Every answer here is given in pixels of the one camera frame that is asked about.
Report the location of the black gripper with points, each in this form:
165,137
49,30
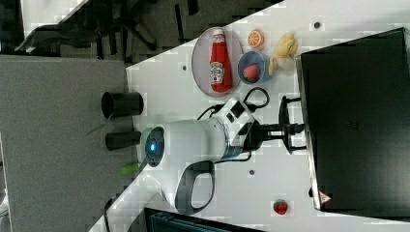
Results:
257,134

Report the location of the black toaster oven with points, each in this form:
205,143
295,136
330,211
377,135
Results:
356,111

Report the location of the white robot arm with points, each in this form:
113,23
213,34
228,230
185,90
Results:
177,153

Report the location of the pink strawberry toy in bowl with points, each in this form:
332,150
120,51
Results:
251,73

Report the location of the red ketchup bottle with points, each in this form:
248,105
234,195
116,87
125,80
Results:
220,67

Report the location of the blue bowl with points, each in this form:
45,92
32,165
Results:
250,58

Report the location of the red strawberry toy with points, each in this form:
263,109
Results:
280,207

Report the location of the peeled banana toy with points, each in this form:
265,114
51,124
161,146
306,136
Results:
286,46

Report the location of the orange slice toy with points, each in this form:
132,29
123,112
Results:
255,38

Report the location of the grey round plate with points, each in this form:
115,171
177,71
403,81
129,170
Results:
201,56

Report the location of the large black cup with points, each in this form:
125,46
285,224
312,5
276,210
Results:
121,104

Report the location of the small black cup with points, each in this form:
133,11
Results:
120,140

